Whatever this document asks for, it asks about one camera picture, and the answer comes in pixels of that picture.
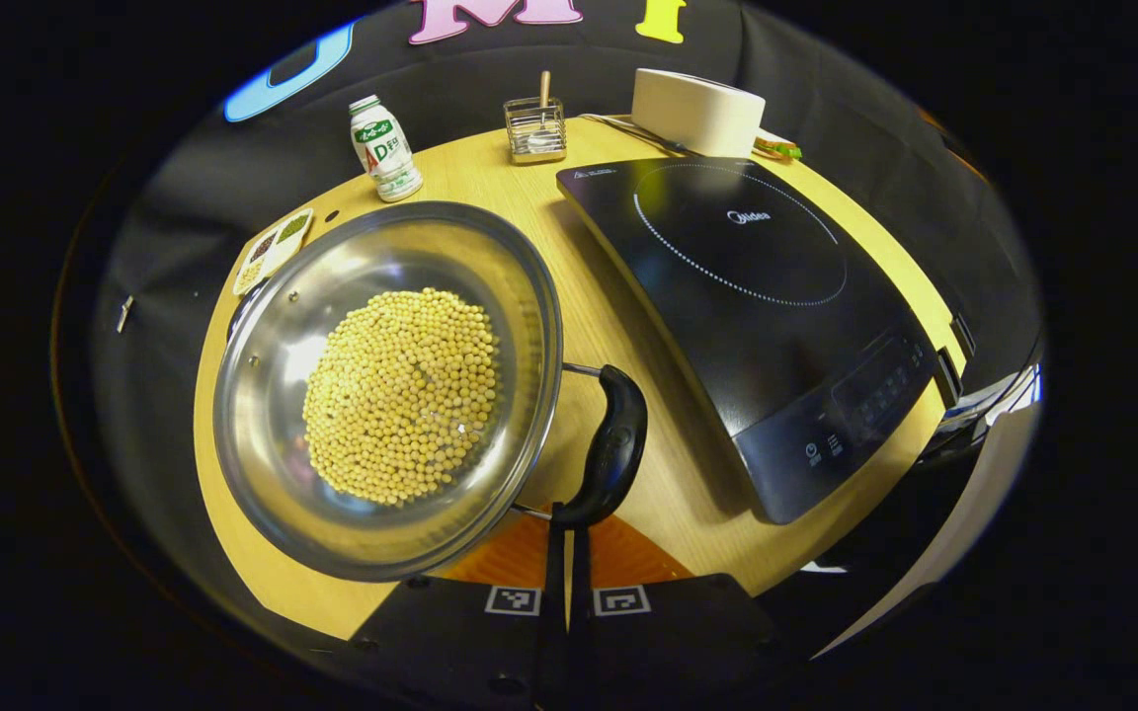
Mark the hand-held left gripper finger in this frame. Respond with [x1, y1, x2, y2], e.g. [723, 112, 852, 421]
[347, 504, 570, 711]
[569, 513, 783, 710]

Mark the black induction cooktop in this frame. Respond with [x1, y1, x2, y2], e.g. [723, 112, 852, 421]
[556, 156, 940, 526]

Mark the stainless steel pot black handle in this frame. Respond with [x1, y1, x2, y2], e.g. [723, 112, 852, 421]
[211, 200, 649, 584]

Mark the pile of yellow soybeans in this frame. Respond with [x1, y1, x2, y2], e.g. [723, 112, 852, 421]
[302, 286, 503, 508]

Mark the white divided bean dish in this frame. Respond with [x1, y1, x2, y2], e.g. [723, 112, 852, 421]
[233, 207, 315, 297]

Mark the white drink bottle green label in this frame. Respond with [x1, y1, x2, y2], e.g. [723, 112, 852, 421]
[349, 94, 424, 203]

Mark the white toaster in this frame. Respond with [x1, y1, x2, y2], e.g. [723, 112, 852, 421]
[631, 67, 768, 159]

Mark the wire utensil basket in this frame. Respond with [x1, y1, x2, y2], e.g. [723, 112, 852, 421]
[504, 97, 568, 165]

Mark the black toaster power cable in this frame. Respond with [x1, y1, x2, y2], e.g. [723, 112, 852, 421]
[579, 114, 689, 157]

